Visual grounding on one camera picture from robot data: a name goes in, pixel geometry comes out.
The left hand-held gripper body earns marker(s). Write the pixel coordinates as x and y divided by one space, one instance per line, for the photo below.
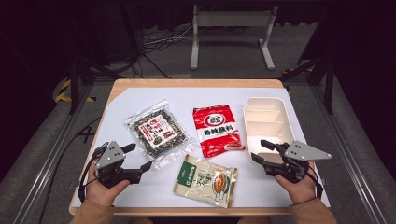
109 157

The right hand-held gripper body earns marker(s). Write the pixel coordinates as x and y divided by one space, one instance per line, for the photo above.
299 152

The white compartment box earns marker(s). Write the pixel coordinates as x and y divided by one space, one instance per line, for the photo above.
267 124

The clear dried seaweed packet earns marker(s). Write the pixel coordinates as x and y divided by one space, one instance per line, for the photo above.
158 132

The red seasoning packet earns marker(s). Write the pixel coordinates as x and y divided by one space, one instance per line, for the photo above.
216 130

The beige and green packet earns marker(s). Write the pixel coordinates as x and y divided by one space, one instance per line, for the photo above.
207 182

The person's left hand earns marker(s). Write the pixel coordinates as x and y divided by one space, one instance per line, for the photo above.
102 194

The person's right hand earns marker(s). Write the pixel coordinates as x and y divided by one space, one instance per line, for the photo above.
300 191

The black metal stand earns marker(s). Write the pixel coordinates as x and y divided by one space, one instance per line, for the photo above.
328 84
74 84

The grey metal stand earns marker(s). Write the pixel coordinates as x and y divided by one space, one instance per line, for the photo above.
232 18

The aluminium floor rail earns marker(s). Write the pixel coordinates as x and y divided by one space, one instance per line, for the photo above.
46 168
351 161

